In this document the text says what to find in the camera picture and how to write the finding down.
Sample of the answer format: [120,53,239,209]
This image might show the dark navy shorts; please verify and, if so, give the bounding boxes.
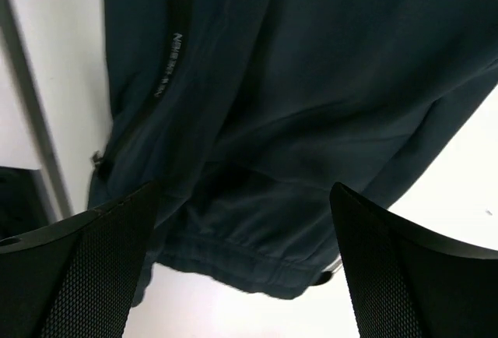
[89,0,497,304]

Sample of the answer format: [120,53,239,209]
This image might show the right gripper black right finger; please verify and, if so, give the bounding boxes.
[330,183,497,338]

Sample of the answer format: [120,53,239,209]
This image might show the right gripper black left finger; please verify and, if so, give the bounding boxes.
[1,182,159,337]

